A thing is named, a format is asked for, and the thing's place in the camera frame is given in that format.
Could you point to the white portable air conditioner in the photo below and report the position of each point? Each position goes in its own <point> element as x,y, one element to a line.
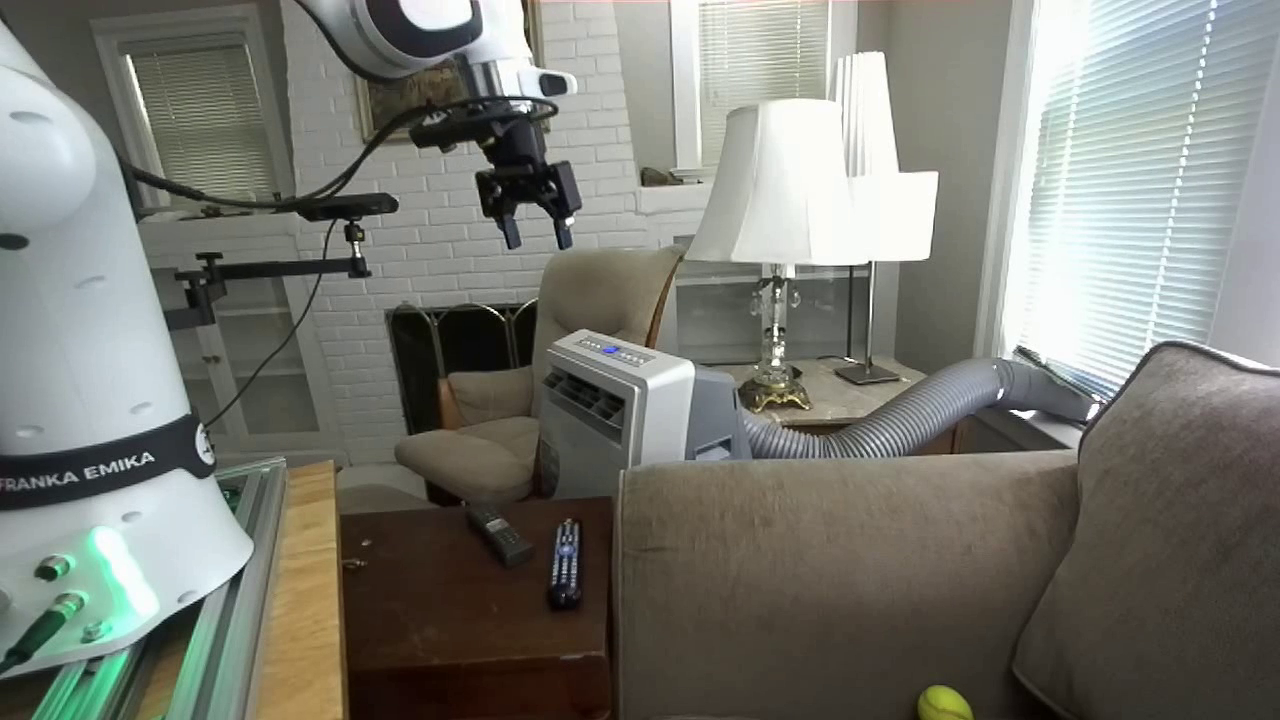
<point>612,400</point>

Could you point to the dark brown wooden table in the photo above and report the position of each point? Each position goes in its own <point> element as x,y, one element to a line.
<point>426,613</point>

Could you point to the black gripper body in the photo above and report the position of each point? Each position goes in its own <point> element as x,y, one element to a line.
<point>520,161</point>

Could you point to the framed wall picture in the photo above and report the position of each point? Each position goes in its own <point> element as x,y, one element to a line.
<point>400,97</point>

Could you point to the white window blinds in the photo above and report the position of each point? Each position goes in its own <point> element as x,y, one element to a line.
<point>1147,172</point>

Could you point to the white shade crystal table lamp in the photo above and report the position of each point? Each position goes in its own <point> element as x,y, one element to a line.
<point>783,187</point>

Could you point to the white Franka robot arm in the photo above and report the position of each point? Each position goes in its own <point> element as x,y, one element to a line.
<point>81,332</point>

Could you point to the black stereo camera bar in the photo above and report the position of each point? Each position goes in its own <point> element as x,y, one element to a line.
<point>347,204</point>

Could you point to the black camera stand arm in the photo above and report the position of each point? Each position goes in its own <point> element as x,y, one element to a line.
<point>266,268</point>

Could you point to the beige fabric sofa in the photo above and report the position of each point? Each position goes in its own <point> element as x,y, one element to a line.
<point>825,574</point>

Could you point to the light wooden end table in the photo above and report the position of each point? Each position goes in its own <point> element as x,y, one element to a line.
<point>841,399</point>

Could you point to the beige armchair with wood frame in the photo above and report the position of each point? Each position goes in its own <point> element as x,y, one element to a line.
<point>601,292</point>

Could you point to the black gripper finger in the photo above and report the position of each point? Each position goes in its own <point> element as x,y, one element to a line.
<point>567,190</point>
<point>499,194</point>

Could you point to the light wooden bench top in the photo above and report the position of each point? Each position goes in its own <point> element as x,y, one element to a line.
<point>306,603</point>

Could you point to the white shade thin pole lamp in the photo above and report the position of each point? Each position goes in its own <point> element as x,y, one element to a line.
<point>902,220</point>

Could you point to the aluminium rail frame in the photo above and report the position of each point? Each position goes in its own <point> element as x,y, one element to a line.
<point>235,603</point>

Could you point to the tall narrow white lampshade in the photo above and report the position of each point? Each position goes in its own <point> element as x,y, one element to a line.
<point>867,113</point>

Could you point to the glossy black long remote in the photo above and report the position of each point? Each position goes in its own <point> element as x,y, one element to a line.
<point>567,567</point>

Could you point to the beige sofa back cushion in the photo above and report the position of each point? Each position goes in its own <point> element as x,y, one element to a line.
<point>1174,534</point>

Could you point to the yellow green tennis ball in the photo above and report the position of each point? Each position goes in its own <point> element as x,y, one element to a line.
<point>945,706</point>

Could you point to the black fireplace screen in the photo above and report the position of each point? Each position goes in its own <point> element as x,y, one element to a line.
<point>444,344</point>

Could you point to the white framed glass door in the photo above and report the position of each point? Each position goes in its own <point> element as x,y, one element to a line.
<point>201,104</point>

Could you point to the white framed window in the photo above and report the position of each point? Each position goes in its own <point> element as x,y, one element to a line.
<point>766,53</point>

